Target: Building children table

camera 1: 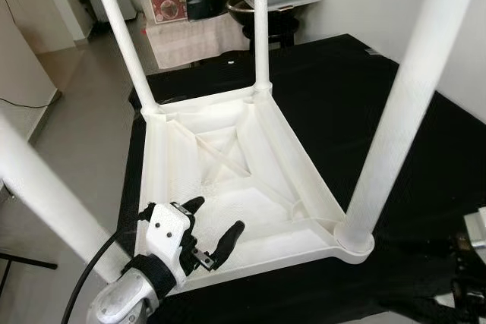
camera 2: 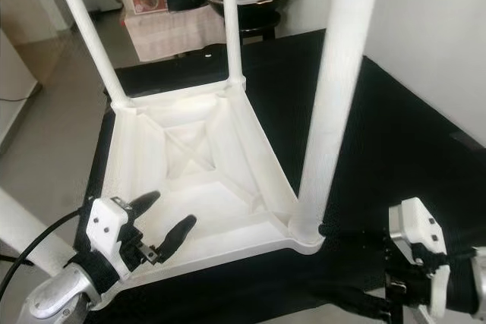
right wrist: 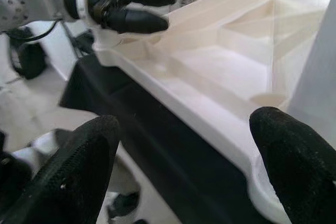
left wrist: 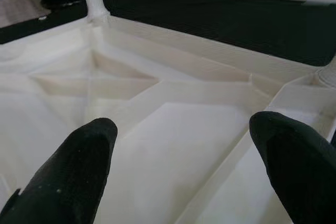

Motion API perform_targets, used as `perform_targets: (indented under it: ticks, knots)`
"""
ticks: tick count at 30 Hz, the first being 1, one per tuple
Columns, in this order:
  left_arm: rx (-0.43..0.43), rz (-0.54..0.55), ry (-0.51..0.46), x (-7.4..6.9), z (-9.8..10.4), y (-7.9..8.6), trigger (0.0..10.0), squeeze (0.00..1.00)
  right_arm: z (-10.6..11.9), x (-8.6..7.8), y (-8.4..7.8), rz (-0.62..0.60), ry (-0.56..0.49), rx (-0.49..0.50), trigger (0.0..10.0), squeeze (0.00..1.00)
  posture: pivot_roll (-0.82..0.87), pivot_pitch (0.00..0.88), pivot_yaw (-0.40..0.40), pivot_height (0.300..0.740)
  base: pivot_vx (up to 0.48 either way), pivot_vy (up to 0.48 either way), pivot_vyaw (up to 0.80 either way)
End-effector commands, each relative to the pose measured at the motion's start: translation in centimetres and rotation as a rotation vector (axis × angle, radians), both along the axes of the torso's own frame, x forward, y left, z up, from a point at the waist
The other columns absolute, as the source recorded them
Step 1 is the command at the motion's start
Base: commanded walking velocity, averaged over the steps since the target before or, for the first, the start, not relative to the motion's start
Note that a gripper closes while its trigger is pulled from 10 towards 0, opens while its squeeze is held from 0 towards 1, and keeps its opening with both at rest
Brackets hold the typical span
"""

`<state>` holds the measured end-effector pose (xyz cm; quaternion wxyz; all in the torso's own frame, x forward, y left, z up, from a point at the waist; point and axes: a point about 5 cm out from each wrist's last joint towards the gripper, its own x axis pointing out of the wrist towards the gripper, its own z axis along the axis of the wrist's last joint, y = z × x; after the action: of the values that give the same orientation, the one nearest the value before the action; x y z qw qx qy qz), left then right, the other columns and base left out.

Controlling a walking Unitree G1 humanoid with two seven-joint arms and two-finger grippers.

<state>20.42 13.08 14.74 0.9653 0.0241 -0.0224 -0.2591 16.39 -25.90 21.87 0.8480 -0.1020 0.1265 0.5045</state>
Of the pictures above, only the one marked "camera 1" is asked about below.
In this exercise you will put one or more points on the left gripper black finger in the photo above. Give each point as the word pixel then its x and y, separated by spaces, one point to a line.
pixel 228 239
pixel 190 205

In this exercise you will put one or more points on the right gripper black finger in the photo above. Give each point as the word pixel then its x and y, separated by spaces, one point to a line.
pixel 418 248
pixel 425 310

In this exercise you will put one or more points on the white plastic table top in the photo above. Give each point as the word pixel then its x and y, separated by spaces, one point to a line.
pixel 250 180

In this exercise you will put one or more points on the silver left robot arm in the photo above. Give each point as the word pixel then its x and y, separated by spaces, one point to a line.
pixel 125 297

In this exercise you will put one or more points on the black tablecloth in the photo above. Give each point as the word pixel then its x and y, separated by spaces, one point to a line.
pixel 342 89

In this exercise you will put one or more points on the grey tape piece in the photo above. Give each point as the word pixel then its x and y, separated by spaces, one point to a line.
pixel 372 52

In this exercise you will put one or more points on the black round basin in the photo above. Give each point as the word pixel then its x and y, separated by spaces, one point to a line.
pixel 262 13

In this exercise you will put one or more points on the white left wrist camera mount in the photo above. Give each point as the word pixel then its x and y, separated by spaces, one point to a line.
pixel 163 233

